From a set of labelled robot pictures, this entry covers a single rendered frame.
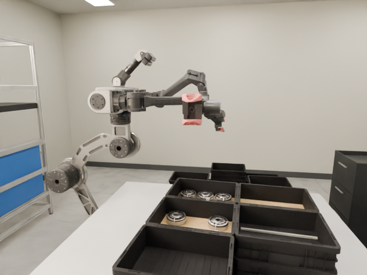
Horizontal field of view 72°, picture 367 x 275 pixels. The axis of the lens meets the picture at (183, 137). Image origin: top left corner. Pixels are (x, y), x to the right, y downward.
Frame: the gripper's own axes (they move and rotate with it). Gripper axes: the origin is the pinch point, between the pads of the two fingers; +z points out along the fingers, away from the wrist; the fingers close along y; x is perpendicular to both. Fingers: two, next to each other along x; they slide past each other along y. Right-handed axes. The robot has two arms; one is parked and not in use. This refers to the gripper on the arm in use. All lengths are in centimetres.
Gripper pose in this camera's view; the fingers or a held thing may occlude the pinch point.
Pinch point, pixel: (189, 111)
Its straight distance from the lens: 82.5
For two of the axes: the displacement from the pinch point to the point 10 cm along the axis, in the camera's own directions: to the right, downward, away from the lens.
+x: -9.9, -0.2, 1.5
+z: -1.5, 1.9, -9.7
